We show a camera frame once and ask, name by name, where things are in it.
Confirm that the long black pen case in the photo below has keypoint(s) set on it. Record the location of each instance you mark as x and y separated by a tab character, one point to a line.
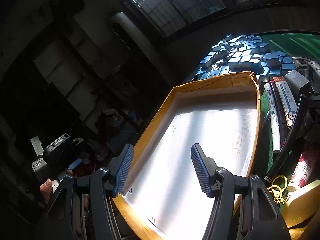
288	145

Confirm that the white air conditioner column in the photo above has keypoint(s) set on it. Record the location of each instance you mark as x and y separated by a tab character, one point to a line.
121	20

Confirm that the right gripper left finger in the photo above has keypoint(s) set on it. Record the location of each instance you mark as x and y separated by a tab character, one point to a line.
119	169

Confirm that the yellow cardboard box tray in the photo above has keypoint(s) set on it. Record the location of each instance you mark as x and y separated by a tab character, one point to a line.
162	197

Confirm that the white paint marker pen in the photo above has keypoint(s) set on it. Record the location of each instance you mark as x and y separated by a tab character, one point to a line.
276	144

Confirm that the black red marker pen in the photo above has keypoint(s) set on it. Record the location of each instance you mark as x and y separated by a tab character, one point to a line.
281	115

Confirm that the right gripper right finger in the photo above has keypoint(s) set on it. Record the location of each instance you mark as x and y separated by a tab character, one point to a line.
205	170

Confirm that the pink rose hand cream tube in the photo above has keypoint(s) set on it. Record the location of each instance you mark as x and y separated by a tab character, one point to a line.
302	171

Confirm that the person's left hand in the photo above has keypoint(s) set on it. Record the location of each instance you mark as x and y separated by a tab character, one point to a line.
48	188

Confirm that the blue white mahjong tile pile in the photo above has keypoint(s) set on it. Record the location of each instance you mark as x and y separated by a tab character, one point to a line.
265	56

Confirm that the white phone charger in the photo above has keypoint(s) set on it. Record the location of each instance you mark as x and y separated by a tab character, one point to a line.
298	84

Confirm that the white orange ointment box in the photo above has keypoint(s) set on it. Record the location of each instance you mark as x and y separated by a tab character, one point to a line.
287	99

